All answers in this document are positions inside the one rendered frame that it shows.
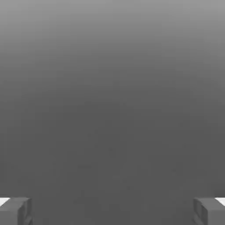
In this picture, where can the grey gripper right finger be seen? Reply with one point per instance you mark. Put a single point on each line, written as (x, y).
(212, 212)

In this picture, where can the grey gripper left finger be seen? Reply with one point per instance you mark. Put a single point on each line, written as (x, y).
(12, 212)

